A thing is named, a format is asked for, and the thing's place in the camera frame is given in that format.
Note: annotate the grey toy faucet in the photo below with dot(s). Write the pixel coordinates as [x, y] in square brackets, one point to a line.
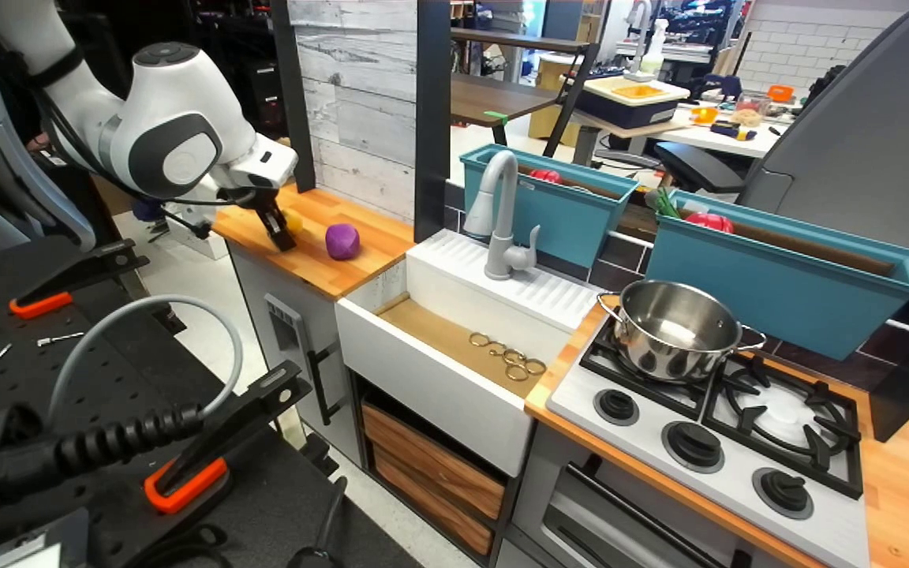
[496, 220]

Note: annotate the black stove knob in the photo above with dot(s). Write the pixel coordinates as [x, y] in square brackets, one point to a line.
[782, 490]
[692, 447]
[617, 405]

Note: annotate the steel pot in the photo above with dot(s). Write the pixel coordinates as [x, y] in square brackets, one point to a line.
[675, 331]

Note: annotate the grey chair back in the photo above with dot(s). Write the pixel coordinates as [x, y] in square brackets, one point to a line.
[853, 128]

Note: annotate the black vertical frame post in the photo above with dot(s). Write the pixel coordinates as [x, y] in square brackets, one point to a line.
[434, 106]
[294, 96]

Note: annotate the toy kitchen with wooden counter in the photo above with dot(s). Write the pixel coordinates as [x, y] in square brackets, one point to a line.
[370, 236]

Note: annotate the wooden background shelf table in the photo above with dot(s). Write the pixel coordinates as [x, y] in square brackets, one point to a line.
[505, 98]

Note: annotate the navy box with yellow lid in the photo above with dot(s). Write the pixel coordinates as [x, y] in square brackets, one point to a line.
[631, 103]

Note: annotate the red toy vegetable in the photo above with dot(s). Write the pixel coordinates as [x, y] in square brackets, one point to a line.
[542, 176]
[707, 220]

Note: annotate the short teal planter box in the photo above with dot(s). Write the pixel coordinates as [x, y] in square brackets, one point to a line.
[558, 214]

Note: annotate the purple plushy ball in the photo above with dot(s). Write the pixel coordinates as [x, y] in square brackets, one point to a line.
[340, 240]

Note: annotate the orange plushy ball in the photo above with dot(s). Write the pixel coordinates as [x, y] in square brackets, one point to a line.
[294, 220]

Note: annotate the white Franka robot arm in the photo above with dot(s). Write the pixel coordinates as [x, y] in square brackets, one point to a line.
[159, 115]

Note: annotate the wooden drawer front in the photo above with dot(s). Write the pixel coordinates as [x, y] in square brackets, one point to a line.
[434, 459]
[434, 509]

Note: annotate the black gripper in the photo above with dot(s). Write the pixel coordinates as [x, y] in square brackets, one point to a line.
[252, 196]

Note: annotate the toy stovetop with black grate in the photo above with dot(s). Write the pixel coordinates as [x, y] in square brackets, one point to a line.
[791, 420]

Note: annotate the black pegboard table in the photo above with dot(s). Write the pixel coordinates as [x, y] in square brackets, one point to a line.
[75, 368]

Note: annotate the long teal planter box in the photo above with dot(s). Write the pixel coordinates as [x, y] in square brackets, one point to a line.
[779, 285]

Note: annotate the black clamp with orange grip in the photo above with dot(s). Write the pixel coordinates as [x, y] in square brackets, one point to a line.
[65, 277]
[222, 429]

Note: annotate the white toy sink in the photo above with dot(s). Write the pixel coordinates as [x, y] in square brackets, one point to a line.
[425, 356]

